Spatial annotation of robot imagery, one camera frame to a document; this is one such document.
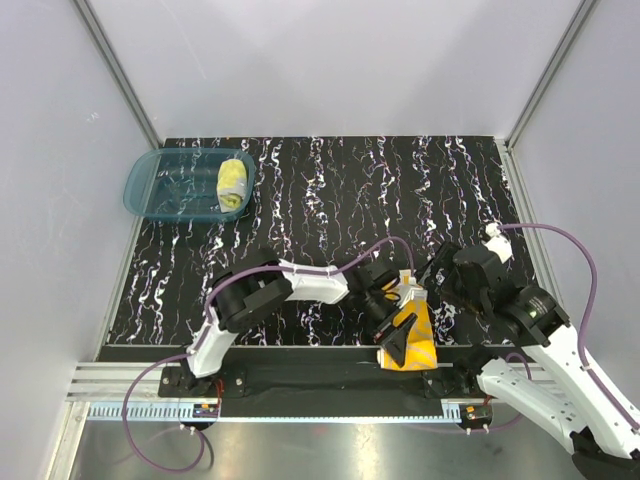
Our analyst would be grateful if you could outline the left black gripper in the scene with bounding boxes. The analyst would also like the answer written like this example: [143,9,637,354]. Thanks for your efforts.
[358,286,415,365]

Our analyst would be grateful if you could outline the grey orange towel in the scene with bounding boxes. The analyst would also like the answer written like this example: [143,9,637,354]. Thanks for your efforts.
[377,285,438,372]

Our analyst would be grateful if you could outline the grey yellow frog towel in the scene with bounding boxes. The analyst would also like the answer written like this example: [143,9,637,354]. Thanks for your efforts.
[216,158,248,213]

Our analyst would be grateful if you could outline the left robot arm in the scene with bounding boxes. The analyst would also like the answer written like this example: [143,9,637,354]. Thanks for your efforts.
[180,248,421,396]

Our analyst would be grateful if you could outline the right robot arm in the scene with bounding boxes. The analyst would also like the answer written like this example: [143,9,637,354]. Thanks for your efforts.
[416,240,639,479]

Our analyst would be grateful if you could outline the right orange connector box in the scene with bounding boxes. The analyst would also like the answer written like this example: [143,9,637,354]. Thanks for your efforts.
[461,404,493,428]

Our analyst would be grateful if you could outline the orange connector box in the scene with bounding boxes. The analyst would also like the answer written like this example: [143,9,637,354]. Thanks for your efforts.
[192,403,220,419]
[461,404,493,428]

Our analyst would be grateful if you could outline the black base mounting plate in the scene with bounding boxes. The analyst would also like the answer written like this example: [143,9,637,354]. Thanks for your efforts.
[158,347,484,421]

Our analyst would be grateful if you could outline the left orange connector box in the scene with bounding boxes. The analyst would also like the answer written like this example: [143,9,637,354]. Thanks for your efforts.
[192,403,220,419]

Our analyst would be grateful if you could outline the blue transparent plastic container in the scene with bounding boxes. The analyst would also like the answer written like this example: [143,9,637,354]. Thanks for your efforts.
[123,148,256,223]

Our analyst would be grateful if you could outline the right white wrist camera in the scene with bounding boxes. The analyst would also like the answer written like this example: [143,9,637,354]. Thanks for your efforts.
[483,223,513,264]

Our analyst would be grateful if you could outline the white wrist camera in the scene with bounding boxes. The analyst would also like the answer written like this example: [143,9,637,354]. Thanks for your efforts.
[392,269,423,305]
[483,223,513,264]

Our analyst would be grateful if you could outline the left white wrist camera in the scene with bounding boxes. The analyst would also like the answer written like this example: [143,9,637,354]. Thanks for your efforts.
[392,269,423,305]

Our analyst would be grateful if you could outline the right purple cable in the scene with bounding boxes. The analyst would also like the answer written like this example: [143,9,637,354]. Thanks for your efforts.
[484,223,640,434]

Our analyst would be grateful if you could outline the aluminium frame rail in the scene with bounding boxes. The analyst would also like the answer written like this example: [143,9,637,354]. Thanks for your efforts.
[64,362,611,426]

